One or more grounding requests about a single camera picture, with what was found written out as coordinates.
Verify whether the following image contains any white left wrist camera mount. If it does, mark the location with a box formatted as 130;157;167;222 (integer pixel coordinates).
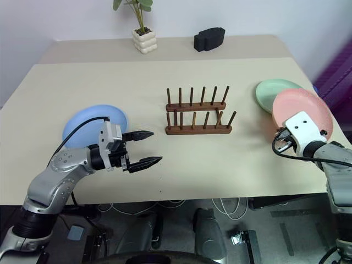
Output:
97;117;123;173

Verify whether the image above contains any blue plate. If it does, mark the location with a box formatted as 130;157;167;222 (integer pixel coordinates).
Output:
62;104;130;151

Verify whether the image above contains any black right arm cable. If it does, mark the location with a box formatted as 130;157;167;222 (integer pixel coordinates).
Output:
271;135;352;167

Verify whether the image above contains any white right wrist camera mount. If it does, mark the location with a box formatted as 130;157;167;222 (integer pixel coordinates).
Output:
284;111;328;155

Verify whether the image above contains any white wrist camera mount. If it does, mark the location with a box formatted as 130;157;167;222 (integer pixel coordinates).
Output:
284;111;328;155
97;117;123;173

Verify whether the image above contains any green plate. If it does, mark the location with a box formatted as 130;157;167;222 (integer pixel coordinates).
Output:
255;79;306;114

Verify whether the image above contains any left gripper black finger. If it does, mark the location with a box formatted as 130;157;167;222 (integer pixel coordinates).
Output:
121;130;155;143
128;156;163;174

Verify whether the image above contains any black foam block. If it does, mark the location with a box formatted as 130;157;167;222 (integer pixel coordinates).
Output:
193;26;227;53

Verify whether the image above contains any purple fabric object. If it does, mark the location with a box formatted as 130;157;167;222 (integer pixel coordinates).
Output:
312;37;352;111

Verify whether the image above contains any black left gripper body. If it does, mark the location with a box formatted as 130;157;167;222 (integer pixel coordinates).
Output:
109;140;131;173

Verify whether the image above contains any small grey box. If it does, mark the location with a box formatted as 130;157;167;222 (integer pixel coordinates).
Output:
67;225;85;240

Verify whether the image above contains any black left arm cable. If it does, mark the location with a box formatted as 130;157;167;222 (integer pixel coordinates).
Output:
47;116;111;168

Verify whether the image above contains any dark rounded grey shape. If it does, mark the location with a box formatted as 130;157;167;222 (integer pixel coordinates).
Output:
192;208;228;260

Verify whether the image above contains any wooden dish rack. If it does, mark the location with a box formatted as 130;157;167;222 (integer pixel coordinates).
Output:
164;85;238;136

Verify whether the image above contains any white cable under table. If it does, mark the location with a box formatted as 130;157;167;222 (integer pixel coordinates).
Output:
98;196;250;221

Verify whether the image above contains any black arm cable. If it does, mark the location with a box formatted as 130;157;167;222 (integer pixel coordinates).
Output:
47;116;111;168
271;135;352;167

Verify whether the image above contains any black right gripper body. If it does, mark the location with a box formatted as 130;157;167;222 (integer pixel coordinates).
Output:
274;134;298;153

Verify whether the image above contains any pink plate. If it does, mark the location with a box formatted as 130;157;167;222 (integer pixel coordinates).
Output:
271;88;334;141

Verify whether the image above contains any black bar under table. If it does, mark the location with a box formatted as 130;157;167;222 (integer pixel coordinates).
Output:
248;193;331;211

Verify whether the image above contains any metal floor bracket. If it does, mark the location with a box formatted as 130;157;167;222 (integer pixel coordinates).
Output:
230;229;262;264

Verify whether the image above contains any green plant in white pot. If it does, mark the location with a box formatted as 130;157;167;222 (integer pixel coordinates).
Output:
112;0;158;56

